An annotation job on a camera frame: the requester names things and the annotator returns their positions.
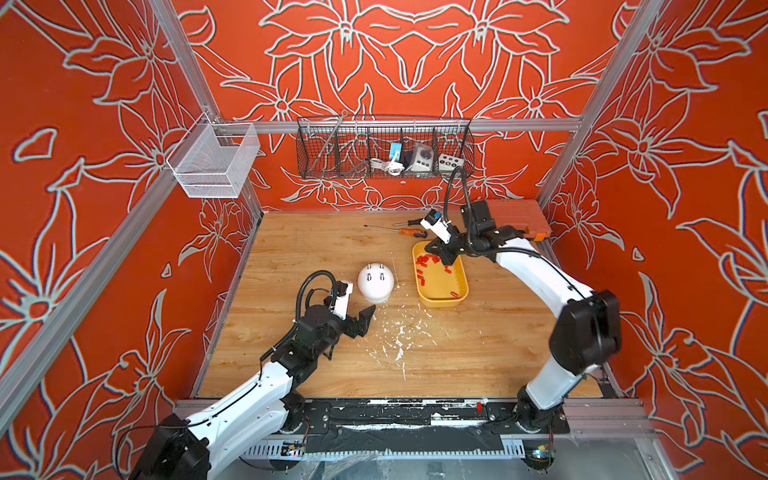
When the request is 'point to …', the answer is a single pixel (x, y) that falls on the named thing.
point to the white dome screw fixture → (376, 281)
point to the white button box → (447, 162)
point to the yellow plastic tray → (438, 284)
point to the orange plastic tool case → (527, 215)
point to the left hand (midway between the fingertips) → (362, 300)
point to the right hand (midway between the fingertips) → (423, 246)
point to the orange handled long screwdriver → (413, 232)
